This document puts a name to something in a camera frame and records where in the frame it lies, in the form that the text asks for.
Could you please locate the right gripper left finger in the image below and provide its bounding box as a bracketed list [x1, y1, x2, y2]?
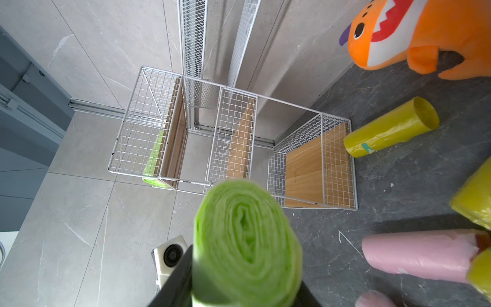
[148, 245, 193, 307]

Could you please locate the pink roll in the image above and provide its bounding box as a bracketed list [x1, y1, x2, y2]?
[355, 290, 396, 307]
[362, 229, 490, 283]

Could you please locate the green roll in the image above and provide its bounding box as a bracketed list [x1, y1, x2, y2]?
[192, 179, 303, 306]
[142, 130, 169, 189]

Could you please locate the yellow roll near shelf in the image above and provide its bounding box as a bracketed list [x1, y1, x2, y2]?
[343, 97, 440, 158]

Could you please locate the yellow roll middle left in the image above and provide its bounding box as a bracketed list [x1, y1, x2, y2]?
[466, 248, 491, 301]

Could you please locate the pink roll upper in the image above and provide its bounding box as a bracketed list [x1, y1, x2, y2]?
[362, 229, 490, 283]

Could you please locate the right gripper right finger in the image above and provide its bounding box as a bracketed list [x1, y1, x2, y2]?
[293, 282, 322, 307]

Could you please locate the orange shark plush toy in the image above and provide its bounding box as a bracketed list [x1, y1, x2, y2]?
[339, 1, 490, 81]

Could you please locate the white wire three-tier shelf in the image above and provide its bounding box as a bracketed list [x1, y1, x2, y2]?
[108, 66, 358, 211]

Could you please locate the pink roll left middle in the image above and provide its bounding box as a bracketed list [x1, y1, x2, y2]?
[355, 290, 396, 307]

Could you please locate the white wire wall basket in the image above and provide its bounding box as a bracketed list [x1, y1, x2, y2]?
[177, 1, 261, 87]

